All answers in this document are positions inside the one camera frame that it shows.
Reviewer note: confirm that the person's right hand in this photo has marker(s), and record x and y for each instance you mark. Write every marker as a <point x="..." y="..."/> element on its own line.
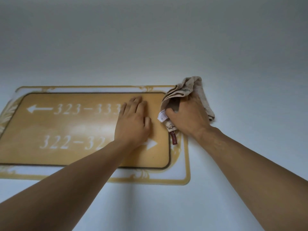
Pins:
<point x="192" y="117"/>

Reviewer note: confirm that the person's left hand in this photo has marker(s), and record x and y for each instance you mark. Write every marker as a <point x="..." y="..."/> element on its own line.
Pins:
<point x="131" y="126"/>

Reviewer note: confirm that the person's right thumb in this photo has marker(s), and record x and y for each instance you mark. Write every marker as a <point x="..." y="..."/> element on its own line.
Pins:
<point x="171" y="114"/>

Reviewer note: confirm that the person's left little finger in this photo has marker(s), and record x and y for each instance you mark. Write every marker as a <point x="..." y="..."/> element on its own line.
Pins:
<point x="122" y="108"/>

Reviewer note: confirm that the person's left thumb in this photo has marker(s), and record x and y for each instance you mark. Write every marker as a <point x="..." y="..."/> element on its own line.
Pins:
<point x="148" y="123"/>

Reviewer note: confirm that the person's left middle finger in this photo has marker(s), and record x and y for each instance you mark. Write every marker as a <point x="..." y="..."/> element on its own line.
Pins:
<point x="137" y="103"/>

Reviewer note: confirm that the beige cleaning cloth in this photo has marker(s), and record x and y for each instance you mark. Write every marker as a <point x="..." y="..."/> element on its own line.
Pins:
<point x="190" y="85"/>

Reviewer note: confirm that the person's right forearm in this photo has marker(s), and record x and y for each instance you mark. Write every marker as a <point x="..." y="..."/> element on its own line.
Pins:
<point x="259" y="180"/>

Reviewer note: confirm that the person's left forearm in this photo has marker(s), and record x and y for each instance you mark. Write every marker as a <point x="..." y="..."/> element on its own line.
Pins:
<point x="67" y="187"/>

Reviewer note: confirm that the golden wall direction sign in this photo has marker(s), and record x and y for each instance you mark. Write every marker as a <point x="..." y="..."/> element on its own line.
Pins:
<point x="60" y="127"/>

